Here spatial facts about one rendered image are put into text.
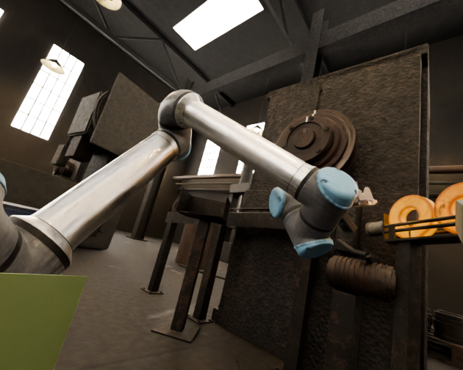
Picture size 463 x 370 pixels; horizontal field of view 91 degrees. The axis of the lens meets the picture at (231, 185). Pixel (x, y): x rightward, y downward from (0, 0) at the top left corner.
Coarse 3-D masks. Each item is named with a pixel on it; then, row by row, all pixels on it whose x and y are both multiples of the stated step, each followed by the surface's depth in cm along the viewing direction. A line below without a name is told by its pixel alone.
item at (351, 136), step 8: (312, 112) 138; (320, 112) 134; (328, 112) 131; (336, 112) 128; (296, 120) 143; (344, 120) 123; (352, 128) 119; (280, 136) 147; (352, 136) 117; (352, 144) 116; (344, 152) 117; (352, 152) 115; (344, 160) 116; (344, 168) 120
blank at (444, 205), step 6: (450, 186) 70; (456, 186) 68; (462, 186) 67; (444, 192) 71; (450, 192) 69; (456, 192) 68; (462, 192) 66; (438, 198) 72; (444, 198) 70; (450, 198) 69; (456, 198) 67; (462, 198) 67; (438, 204) 71; (444, 204) 70; (450, 204) 68; (438, 210) 71; (444, 210) 69; (450, 210) 68; (438, 216) 70; (444, 216) 69; (438, 222) 70; (444, 222) 68; (444, 228) 68; (450, 228) 67
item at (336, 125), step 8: (328, 120) 125; (336, 120) 124; (336, 128) 120; (344, 128) 120; (336, 136) 119; (344, 136) 118; (280, 144) 143; (336, 144) 117; (344, 144) 117; (328, 152) 119; (336, 152) 118; (320, 160) 120; (328, 160) 118; (336, 160) 117; (320, 168) 120
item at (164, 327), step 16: (176, 208) 125; (192, 208) 145; (208, 208) 144; (224, 208) 123; (208, 224) 128; (224, 224) 141; (192, 256) 124; (192, 272) 122; (192, 288) 120; (176, 304) 118; (176, 320) 116; (176, 336) 109; (192, 336) 113
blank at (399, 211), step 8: (400, 200) 84; (408, 200) 81; (416, 200) 78; (424, 200) 76; (392, 208) 86; (400, 208) 83; (408, 208) 81; (416, 208) 78; (424, 208) 75; (432, 208) 73; (392, 216) 85; (400, 216) 83; (424, 216) 74; (432, 216) 72; (416, 224) 76; (424, 224) 74; (432, 224) 72; (400, 232) 81; (408, 232) 78; (416, 232) 75; (424, 232) 73; (432, 232) 73
